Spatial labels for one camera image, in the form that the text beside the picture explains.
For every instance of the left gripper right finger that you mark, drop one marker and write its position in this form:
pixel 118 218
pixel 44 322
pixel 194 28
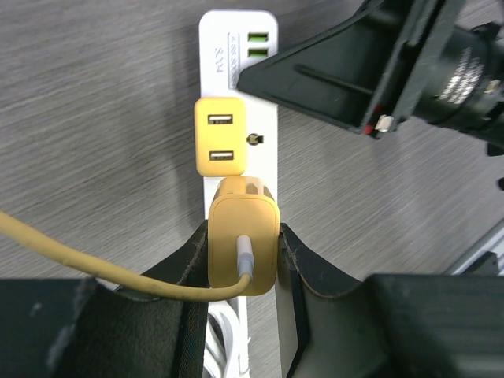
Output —
pixel 391 325

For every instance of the white power strip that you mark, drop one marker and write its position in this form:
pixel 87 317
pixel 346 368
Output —
pixel 230 41

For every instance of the yellow charger with cable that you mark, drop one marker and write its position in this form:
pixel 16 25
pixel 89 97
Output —
pixel 242 235

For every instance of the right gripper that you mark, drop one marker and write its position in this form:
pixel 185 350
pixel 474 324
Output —
pixel 449 76

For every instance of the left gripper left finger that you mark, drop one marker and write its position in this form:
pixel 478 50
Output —
pixel 79 328

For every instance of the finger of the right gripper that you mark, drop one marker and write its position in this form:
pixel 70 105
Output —
pixel 340 75

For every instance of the yellow dual USB adapter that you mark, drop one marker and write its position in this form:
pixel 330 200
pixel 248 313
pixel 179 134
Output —
pixel 220 137

